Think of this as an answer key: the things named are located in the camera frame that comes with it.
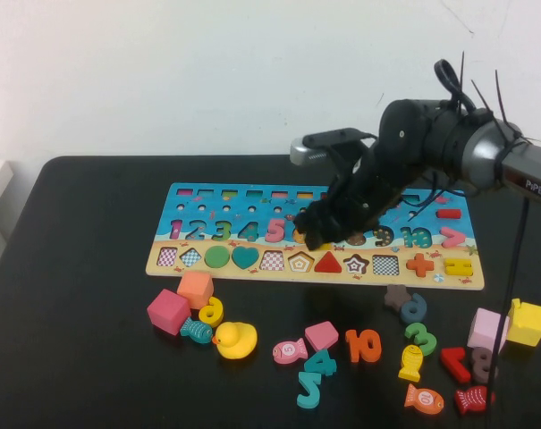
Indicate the yellow rubber duck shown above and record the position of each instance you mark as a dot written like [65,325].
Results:
[237,342]

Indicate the wooden number shape puzzle board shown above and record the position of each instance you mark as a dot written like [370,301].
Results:
[239,209]

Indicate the pink wooden fish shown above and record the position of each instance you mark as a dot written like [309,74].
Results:
[289,350]

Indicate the yellow number six piece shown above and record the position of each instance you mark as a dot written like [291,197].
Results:
[206,315]

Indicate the black zip tie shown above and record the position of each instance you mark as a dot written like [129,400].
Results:
[462,67]
[501,98]
[482,98]

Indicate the yellow equals sign piece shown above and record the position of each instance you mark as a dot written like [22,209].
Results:
[458,261]

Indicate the light pink wooden cube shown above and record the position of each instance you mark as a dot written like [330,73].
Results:
[484,330]

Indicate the green circle puzzle piece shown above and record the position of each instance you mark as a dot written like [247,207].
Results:
[217,258]

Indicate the orange number ten piece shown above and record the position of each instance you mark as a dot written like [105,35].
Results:
[354,346]

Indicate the green number three piece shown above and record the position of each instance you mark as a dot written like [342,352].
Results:
[428,344]

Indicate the brown star puzzle piece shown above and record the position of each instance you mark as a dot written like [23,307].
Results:
[396,297]

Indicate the yellow wooden fish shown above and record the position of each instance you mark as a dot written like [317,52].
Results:
[411,361]

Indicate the pink number five piece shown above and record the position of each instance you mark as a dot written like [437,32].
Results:
[276,222]

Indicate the teal number four piece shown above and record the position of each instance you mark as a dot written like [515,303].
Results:
[324,363]

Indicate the pink trapezoid puzzle piece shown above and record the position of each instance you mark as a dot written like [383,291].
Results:
[321,335]

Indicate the red minus sign piece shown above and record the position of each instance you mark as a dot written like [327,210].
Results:
[449,213]

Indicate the orange plus sign piece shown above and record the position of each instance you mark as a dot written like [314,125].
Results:
[420,265]

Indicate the pink greater-than sign piece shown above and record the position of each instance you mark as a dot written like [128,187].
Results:
[459,238]

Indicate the turquoise number two piece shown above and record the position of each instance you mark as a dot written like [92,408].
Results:
[305,380]

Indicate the teal wooden fish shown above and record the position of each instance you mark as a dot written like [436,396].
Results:
[197,330]

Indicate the orange wooden fish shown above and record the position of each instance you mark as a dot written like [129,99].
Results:
[423,397]

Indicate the teal heart puzzle piece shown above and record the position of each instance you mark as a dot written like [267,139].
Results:
[245,256]

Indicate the red triangle puzzle piece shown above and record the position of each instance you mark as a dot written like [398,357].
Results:
[328,264]

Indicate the magenta wooden cube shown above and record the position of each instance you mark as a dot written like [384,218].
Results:
[168,311]

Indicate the red wooden fish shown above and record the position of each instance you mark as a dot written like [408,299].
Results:
[473,399]

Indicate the orange wooden cube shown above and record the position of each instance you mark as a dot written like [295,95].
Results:
[196,288]

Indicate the brown number eight piece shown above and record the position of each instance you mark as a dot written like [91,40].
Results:
[478,371]

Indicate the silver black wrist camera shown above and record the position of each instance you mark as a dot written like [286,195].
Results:
[306,154]

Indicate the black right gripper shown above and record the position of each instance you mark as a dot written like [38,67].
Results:
[364,192]

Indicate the grey-blue number nine piece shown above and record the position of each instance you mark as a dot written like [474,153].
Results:
[421,305]

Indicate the yellow wooden cube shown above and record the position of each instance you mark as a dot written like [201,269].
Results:
[527,324]

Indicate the red number seven piece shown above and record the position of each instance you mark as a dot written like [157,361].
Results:
[459,369]

